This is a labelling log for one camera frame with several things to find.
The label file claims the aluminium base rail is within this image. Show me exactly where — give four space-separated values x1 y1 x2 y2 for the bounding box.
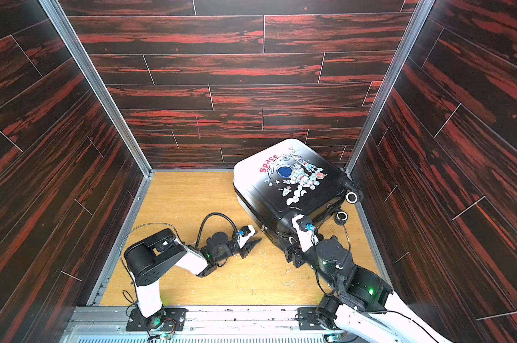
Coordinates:
61 305 332 342

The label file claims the right aluminium corner post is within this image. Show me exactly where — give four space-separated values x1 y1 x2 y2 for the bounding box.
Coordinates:
346 0 435 179

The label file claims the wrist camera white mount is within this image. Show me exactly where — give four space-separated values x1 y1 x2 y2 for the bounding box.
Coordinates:
291 214 319 253
236 225 256 250

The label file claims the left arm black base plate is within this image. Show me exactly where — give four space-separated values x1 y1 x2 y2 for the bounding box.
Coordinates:
125 307 188 333

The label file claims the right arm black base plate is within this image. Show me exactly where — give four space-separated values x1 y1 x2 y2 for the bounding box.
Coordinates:
295 307 325 331

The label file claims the aluminium corner post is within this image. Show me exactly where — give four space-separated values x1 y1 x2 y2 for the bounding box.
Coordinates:
38 0 153 177
346 0 435 179

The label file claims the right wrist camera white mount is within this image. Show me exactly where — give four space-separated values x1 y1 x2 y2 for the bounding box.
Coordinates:
291 214 319 253

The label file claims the black white astronaut suitcase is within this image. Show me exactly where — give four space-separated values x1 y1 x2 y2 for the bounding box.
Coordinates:
233 139 364 250

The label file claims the left aluminium corner post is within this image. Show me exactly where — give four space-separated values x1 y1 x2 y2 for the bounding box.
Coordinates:
38 0 153 177

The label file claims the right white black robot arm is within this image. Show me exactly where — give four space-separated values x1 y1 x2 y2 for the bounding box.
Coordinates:
288 237 447 342

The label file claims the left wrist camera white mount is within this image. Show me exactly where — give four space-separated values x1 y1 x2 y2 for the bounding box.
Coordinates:
236 225 256 250

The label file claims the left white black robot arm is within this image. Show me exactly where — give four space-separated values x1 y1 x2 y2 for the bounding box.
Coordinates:
123 225 261 320

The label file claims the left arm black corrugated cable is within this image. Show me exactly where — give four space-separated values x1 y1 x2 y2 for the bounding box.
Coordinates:
195 212 240 250

